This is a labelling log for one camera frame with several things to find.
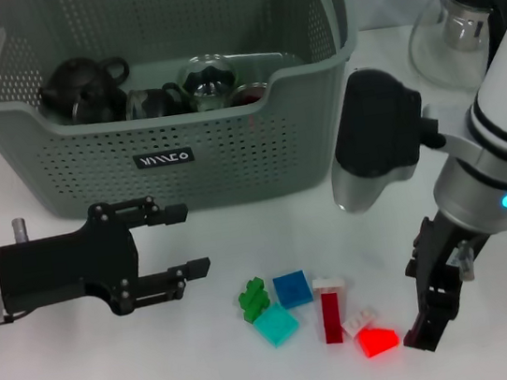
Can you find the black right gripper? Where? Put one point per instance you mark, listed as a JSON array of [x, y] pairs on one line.
[[438, 258]]

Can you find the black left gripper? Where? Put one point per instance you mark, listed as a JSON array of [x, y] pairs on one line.
[[66, 268]]

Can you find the large red toy block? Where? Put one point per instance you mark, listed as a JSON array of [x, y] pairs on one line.
[[378, 341]]

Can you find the dark red toy block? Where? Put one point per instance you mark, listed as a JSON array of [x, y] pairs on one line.
[[332, 320]]

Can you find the glass teacup black sleeve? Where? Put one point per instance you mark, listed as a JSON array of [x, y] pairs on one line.
[[207, 83], [151, 102], [235, 95], [95, 108]]

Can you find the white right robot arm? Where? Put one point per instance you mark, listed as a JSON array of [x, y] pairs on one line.
[[501, 141]]

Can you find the green toy block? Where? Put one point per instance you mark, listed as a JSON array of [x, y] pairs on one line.
[[255, 301]]

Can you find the grey perforated storage basket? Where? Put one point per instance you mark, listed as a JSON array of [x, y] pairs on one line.
[[230, 155]]

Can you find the long white toy block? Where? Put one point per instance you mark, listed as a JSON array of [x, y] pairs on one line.
[[328, 282]]

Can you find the blue square toy block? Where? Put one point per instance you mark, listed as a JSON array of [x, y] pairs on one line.
[[292, 289]]

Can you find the teal square toy block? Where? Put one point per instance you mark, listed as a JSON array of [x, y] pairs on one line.
[[276, 325]]

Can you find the black clay teapot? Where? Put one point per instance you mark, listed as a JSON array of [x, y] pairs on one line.
[[77, 80]]

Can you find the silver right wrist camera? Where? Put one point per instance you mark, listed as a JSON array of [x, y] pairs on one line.
[[376, 125]]

